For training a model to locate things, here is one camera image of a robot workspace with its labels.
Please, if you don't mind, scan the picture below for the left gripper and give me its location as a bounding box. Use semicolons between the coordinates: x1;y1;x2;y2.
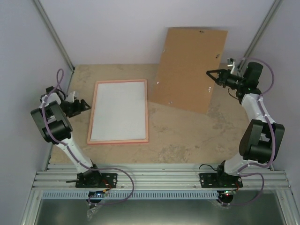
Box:
60;99;88;118

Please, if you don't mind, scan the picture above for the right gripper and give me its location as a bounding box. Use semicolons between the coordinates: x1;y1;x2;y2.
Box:
207;69;246;90

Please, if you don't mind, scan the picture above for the sunset landscape photo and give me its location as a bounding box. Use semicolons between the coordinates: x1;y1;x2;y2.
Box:
90;81;147;142

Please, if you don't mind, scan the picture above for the brown cardboard backing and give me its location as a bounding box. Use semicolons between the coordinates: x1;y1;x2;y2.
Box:
149;28;228;114

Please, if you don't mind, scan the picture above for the pink picture frame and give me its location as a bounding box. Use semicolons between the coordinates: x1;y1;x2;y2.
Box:
86;79;150;145

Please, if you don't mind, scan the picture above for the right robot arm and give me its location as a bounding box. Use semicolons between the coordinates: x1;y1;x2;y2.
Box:
199;58;285;188

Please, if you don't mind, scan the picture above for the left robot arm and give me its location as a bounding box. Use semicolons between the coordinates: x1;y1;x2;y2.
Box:
30;86;103;188

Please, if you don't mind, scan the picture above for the left controller board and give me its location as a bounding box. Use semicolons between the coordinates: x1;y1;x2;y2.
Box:
88;189;109;198

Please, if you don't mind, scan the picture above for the controller board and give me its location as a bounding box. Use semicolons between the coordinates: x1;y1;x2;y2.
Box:
221;189;236;196
88;189;109;198

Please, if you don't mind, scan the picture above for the clear plastic bag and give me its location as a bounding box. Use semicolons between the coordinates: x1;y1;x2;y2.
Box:
87;206;98;221

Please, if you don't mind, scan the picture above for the right controller board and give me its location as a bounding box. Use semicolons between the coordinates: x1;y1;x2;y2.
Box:
221;189;236;196

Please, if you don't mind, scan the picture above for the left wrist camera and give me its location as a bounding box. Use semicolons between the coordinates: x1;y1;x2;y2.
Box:
65;91;78;103

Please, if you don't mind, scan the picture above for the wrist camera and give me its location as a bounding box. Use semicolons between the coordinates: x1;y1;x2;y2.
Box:
227;58;236;74
65;91;78;103

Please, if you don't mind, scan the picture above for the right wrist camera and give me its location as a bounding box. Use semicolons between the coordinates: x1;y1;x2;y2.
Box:
227;58;236;74

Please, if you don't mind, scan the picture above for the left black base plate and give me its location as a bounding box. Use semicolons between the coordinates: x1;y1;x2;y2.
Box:
75;171;117;188

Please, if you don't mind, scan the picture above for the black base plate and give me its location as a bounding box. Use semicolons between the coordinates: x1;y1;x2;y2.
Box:
199;173;243;188
75;171;117;188

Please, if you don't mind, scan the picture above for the aluminium mounting rail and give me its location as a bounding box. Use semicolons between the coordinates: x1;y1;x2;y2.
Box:
32;164;291;190

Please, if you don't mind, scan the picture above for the left aluminium corner post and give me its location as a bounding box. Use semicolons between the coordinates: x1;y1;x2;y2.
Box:
32;0;75;73

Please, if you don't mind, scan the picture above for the aluminium corner post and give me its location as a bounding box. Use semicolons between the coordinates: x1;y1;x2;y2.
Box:
243;0;283;58
32;0;75;73

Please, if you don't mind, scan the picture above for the right aluminium corner post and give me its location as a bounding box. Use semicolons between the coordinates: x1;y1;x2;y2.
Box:
243;0;283;58

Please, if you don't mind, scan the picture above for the blue slotted cable duct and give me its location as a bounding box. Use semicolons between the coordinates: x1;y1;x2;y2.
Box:
42;190;223;200

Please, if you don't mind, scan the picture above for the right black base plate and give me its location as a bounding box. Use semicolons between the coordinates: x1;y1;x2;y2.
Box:
199;173;243;188

